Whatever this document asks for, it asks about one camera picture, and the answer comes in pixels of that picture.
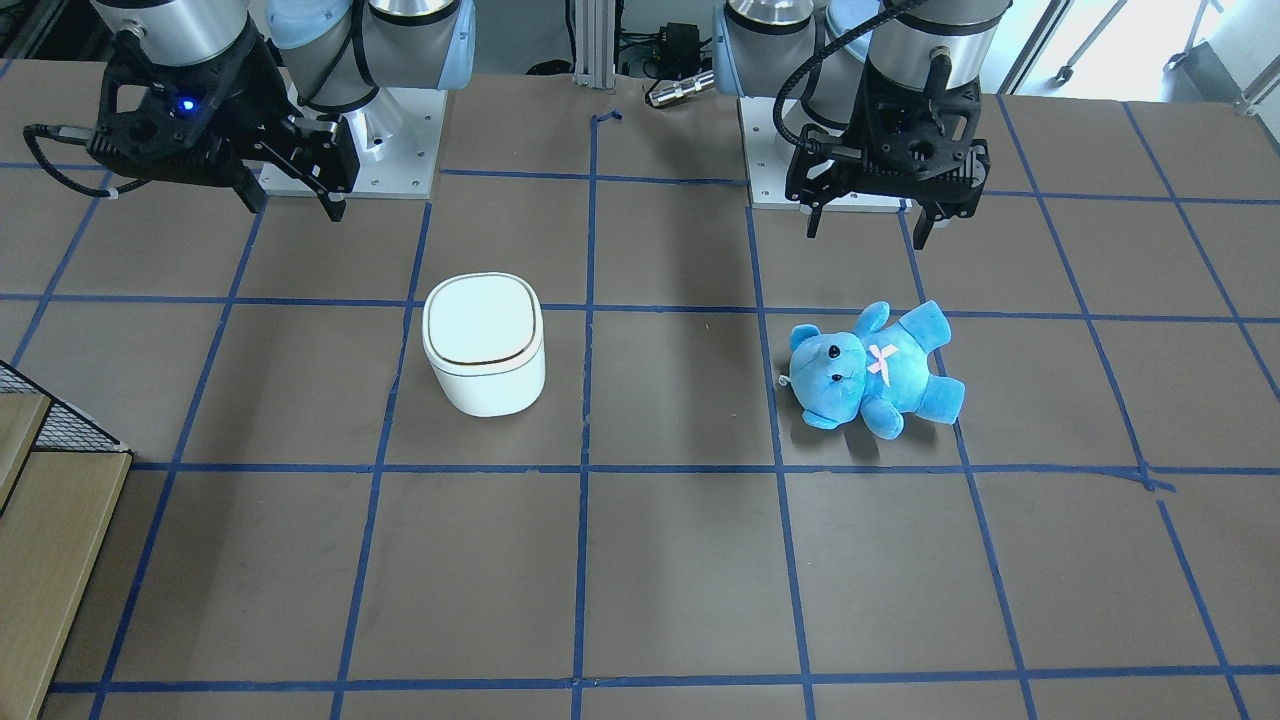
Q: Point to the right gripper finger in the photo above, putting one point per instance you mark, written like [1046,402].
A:
[244,182]
[320,153]

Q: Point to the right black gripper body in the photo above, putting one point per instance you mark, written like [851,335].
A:
[262,97]

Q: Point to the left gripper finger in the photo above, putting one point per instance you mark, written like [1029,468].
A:
[931,216]
[814,211]

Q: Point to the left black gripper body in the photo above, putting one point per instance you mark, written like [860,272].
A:
[806,179]

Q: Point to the white lidded trash can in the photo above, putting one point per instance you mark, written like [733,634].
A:
[483,334]

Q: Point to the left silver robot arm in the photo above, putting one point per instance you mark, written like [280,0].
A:
[804,59]

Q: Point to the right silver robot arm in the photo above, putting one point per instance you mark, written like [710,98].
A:
[335,100]

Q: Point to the blue teddy bear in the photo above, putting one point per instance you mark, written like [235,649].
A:
[878,371]

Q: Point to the silver flashlight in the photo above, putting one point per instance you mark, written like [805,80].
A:
[666,93]

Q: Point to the grid-patterned wooden box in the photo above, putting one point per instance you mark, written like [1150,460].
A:
[62,477]

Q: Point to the aluminium frame post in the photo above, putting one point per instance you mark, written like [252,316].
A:
[594,29]

